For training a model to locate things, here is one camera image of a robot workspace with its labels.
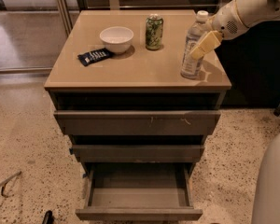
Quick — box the grey drawer cabinet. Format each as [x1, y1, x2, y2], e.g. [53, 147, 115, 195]
[43, 9, 232, 175]

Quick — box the middle grey drawer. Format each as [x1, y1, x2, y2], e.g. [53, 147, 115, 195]
[71, 145, 204, 163]

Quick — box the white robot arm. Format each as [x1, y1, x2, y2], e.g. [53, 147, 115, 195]
[189, 0, 280, 224]

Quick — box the metal rod on floor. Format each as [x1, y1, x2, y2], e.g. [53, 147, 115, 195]
[0, 171, 21, 198]

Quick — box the clear plastic water bottle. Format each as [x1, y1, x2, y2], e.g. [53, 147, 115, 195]
[180, 10, 208, 79]

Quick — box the dark blue snack packet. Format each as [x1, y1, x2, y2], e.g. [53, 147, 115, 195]
[77, 48, 114, 66]

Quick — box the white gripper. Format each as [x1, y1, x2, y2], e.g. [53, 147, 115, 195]
[190, 0, 248, 60]

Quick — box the open bottom grey drawer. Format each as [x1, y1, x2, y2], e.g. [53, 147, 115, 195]
[76, 163, 203, 221]

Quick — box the black object at floor edge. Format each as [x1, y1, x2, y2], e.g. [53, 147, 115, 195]
[42, 210, 53, 224]

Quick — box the white ceramic bowl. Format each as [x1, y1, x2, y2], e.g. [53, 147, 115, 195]
[99, 26, 133, 54]

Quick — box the top grey drawer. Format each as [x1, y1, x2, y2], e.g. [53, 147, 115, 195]
[54, 111, 220, 135]

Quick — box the green drink can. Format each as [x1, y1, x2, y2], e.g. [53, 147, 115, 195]
[146, 14, 163, 50]

